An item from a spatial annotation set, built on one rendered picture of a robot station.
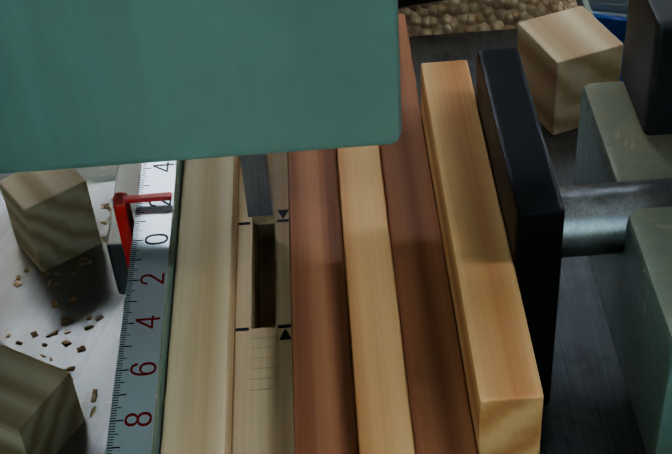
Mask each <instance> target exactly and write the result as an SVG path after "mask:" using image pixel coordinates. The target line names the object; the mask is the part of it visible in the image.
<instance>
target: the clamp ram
mask: <svg viewBox="0 0 672 454"><path fill-rule="evenodd" d="M476 101H477V105H478V110H479V114H480V119H481V123H482V127H483V132H484V136H485V141H486V145H487V149H488V154H489V158H490V162H491V167H492V171H493V176H494V180H495V184H496V189H497V193H498V197H499V202H500V206H501V211H502V215H503V219H504V224H505V228H506V233H507V237H508V241H509V246H510V250H511V254H512V259H513V263H514V268H515V272H516V276H517V281H518V285H519V289H520V294H521V298H522V303H523V307H524V311H525V316H526V320H527V324H528V329H529V333H530V338H531V342H532V346H533V351H534V355H535V359H536V364H537V368H538V373H539V377H540V381H541V386H542V390H543V395H544V400H543V406H545V405H547V404H548V403H549V401H550V394H551V381H552V369H553V356H554V344H555V331H556V319H557V306H558V294H559V282H560V269H561V258H566V257H579V256H592V255H606V254H619V253H622V252H623V250H624V247H625V242H626V224H627V221H628V217H629V215H630V214H631V213H632V212H633V211H635V210H636V209H644V208H657V207H670V206H672V178H662V179H649V180H635V181H622V182H609V183H596V184H582V185H569V186H558V184H557V181H556V177H555V174H554V171H553V167H552V164H551V160H550V157H549V153H548V150H547V146H546V143H545V139H544V136H543V133H542V129H541V126H540V122H539V119H538V115H537V112H536V108H535V105H534V101H533V98H532V95H531V91H530V88H529V84H528V81H527V77H526V74H525V70H524V67H523V64H522V60H521V57H520V53H519V51H518V49H517V48H501V49H488V50H481V51H479V52H478V55H477V87H476Z"/></svg>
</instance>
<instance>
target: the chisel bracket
mask: <svg viewBox="0 0 672 454"><path fill-rule="evenodd" d="M401 132H402V113H401V82H400V51H399V20H398V0H0V174H4V173H18V172H31V171H44V170H57V169H70V168H84V167H97V166H110V165H123V164H137V163H150V162H163V161H176V160H189V159H203V158H216V157H229V156H242V155H256V154H269V153H282V152H295V151H308V150H322V149H335V148H348V147H361V146H374V145H388V144H392V143H395V142H397V141H398V139H399V137H400V134H401Z"/></svg>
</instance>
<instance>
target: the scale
mask: <svg viewBox="0 0 672 454"><path fill-rule="evenodd" d="M176 170H177V160H176V161H163V162H150V163H142V168H141V176H140V184H139V192H138V194H149V193H162V192H171V193H172V199H171V200H166V201H153V202H139V203H137V208H136V216H135V224H134V232H133V240H132V248H131V256H130V264H129V273H128V281H127V289H126V297H125V305H124V313H123V321H122V329H121V337H120V345H119V353H118V361H117V369H116V377H115V385H114V393H113V401H112V409H111V417H110V426H109V434H108V442H107V450H106V454H151V452H152V440H153V429H154V418H155V407H156V395H157V384H158V373H159V362H160V350H161V339H162V328H163V317H164V305H165V294H166V283H167V271H168V260H169V249H170V238H171V226H172V215H173V204H174V193H175V181H176Z"/></svg>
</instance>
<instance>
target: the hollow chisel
mask: <svg viewBox="0 0 672 454"><path fill-rule="evenodd" d="M240 163H241V170H242V177H243V184H244V191H245V198H246V205H247V212H248V217H258V216H271V215H273V196H272V188H271V179H270V171H269V163H268V155H267V154H256V155H242V156H240Z"/></svg>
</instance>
